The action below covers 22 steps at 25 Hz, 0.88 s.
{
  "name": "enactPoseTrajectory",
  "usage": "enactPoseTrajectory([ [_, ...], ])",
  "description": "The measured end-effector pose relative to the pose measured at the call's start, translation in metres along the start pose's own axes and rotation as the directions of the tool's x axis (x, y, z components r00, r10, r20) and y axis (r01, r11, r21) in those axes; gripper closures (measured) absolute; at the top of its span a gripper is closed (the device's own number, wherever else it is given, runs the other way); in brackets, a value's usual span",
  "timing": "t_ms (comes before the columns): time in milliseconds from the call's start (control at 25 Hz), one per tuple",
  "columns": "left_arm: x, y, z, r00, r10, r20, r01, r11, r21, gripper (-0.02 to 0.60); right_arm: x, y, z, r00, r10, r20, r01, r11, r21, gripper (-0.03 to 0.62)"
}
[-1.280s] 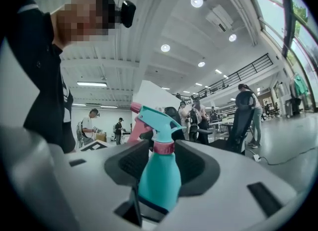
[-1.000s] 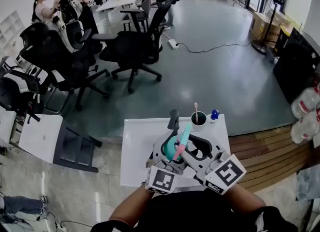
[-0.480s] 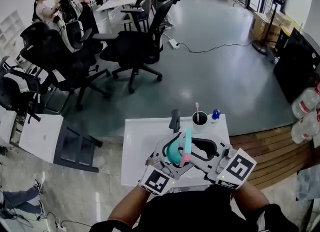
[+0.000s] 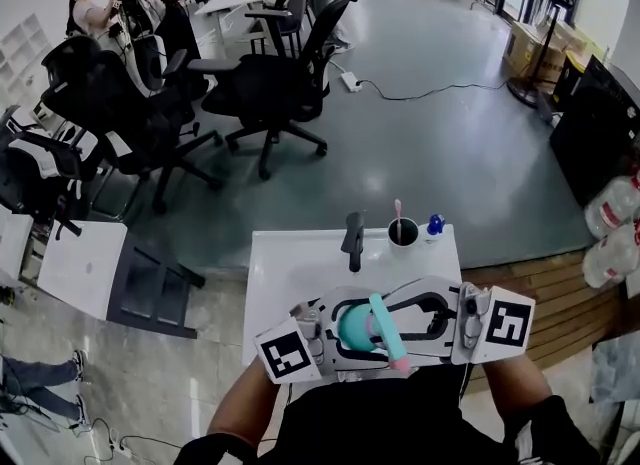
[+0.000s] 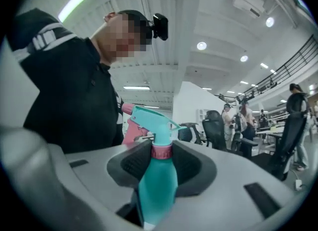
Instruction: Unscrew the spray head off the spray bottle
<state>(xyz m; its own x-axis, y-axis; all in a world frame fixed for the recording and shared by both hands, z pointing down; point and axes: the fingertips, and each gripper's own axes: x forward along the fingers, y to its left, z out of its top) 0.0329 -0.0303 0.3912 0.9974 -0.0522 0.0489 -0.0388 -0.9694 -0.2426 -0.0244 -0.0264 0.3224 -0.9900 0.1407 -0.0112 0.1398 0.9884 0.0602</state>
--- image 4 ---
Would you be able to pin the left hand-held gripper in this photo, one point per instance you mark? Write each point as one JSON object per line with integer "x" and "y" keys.
{"x": 285, "y": 353}

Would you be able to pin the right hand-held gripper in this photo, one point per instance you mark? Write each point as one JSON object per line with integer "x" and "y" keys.
{"x": 507, "y": 325}

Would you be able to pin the person's left forearm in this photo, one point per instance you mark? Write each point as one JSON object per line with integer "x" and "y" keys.
{"x": 240, "y": 408}

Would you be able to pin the person's right forearm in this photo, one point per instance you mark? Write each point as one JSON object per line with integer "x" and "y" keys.
{"x": 517, "y": 393}

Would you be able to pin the small blue capped bottle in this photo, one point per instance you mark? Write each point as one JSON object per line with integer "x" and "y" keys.
{"x": 436, "y": 224}

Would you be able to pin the white cup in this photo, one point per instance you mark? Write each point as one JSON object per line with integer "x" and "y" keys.
{"x": 404, "y": 244}

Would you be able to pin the white sink basin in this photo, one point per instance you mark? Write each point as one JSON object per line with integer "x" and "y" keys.
{"x": 285, "y": 273}

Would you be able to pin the person's black shirt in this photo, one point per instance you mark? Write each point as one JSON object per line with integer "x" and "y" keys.
{"x": 380, "y": 423}

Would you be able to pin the black faucet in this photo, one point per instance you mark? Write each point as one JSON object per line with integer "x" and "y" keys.
{"x": 354, "y": 238}

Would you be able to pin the pink toothbrush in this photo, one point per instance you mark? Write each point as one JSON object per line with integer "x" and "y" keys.
{"x": 398, "y": 213}

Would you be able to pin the wooden slat platform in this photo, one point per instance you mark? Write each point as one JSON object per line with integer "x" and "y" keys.
{"x": 550, "y": 303}

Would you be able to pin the clear water jug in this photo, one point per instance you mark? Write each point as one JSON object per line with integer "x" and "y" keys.
{"x": 612, "y": 258}
{"x": 612, "y": 205}

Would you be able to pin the clear plastic bag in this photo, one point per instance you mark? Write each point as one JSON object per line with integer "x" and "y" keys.
{"x": 617, "y": 368}

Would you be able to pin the white power strip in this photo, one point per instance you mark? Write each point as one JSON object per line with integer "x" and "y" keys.
{"x": 351, "y": 82}

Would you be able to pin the black bin with yellow rim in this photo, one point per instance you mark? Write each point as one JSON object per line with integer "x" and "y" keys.
{"x": 570, "y": 80}

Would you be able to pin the large cardboard box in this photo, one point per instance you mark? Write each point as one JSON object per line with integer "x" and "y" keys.
{"x": 525, "y": 50}

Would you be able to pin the small cardboard box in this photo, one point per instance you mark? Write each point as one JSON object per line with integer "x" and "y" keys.
{"x": 572, "y": 38}

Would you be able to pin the grey office chair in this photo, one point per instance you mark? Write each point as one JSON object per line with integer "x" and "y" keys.
{"x": 287, "y": 23}

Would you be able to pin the white and black oval device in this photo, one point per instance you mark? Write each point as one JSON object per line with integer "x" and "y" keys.
{"x": 150, "y": 63}

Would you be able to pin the white side table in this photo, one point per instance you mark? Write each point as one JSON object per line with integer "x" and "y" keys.
{"x": 15, "y": 240}

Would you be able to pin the black standing fan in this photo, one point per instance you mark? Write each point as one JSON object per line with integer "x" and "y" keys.
{"x": 562, "y": 0}

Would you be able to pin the black and white office chair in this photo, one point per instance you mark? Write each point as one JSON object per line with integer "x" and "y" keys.
{"x": 40, "y": 168}

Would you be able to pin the white shelf unit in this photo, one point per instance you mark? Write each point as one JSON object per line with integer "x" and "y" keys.
{"x": 20, "y": 58}

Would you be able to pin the white cabinet with black frame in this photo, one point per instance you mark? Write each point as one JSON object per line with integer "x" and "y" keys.
{"x": 80, "y": 263}

